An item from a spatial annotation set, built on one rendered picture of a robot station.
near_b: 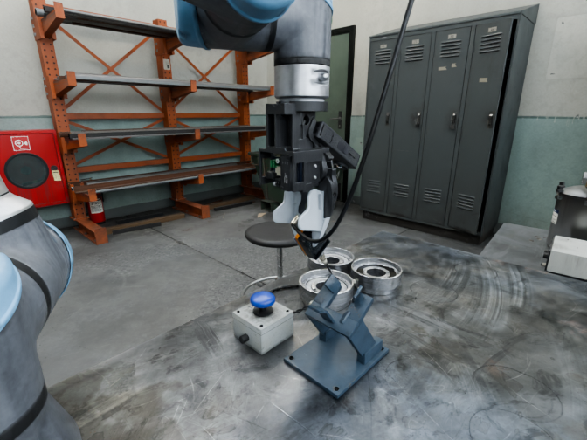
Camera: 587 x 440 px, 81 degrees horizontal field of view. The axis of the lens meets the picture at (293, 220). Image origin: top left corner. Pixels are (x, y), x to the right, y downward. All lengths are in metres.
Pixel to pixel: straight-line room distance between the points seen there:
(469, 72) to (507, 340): 2.90
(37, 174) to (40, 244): 3.48
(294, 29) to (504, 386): 0.54
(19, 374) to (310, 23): 0.46
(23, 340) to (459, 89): 3.31
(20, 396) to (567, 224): 1.46
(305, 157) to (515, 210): 3.49
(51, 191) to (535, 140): 4.47
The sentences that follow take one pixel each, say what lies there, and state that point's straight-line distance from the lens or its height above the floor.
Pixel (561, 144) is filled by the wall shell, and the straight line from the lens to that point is 3.74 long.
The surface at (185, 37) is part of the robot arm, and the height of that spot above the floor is 1.23.
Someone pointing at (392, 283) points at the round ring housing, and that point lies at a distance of 0.72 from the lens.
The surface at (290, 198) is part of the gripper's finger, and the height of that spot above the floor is 1.02.
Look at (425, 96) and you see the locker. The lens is 3.51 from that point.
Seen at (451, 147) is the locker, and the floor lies 0.85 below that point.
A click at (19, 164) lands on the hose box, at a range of 3.93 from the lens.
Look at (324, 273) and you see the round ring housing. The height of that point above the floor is 0.83.
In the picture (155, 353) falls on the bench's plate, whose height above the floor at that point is 0.80.
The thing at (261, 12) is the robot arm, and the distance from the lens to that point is 0.32.
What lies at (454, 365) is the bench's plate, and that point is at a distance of 0.59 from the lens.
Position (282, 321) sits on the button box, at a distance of 0.56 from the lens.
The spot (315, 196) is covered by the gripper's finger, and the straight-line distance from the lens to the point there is 0.50.
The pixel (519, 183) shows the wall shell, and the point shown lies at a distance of 3.82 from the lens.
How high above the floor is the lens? 1.15
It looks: 17 degrees down
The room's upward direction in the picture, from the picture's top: straight up
